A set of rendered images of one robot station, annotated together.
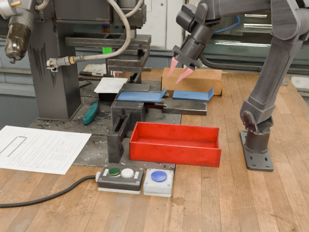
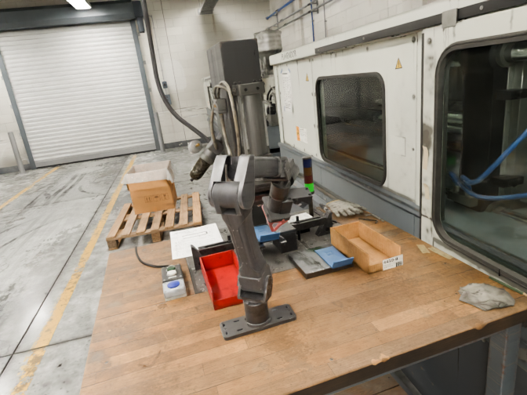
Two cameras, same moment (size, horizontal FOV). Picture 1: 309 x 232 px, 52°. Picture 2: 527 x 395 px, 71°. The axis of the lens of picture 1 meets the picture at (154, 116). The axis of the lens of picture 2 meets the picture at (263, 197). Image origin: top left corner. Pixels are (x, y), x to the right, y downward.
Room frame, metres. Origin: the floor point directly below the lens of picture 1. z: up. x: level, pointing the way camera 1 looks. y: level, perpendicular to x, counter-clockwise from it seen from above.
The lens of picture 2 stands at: (0.51, -1.11, 1.52)
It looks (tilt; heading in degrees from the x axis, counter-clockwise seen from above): 18 degrees down; 68
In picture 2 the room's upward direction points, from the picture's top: 7 degrees counter-clockwise
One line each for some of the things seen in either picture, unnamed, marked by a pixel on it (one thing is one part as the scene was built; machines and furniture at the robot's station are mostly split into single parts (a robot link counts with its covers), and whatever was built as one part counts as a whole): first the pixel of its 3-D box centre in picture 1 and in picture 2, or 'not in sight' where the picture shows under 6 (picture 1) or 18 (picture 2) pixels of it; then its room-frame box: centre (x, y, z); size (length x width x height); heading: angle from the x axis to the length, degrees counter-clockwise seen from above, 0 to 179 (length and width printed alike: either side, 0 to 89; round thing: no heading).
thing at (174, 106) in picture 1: (185, 101); (319, 259); (1.09, -0.12, 0.91); 0.17 x 0.16 x 0.02; 173
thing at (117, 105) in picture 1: (132, 95); (266, 231); (0.99, 0.08, 0.98); 0.20 x 0.10 x 0.01; 173
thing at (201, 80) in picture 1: (191, 81); (364, 245); (1.25, -0.16, 0.93); 0.25 x 0.13 x 0.08; 83
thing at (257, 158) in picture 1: (257, 139); (256, 309); (0.78, -0.30, 0.94); 0.20 x 0.07 x 0.08; 173
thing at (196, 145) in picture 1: (175, 143); (224, 277); (0.77, -0.06, 0.93); 0.25 x 0.12 x 0.06; 83
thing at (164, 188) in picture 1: (158, 186); (175, 292); (0.62, -0.01, 0.90); 0.07 x 0.07 x 0.06; 83
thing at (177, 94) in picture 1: (193, 92); (332, 254); (1.13, -0.15, 0.93); 0.15 x 0.07 x 0.03; 82
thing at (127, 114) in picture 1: (121, 129); (219, 250); (0.81, 0.10, 0.95); 0.15 x 0.03 x 0.10; 173
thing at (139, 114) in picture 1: (132, 107); (267, 241); (0.99, 0.08, 0.94); 0.20 x 0.10 x 0.07; 173
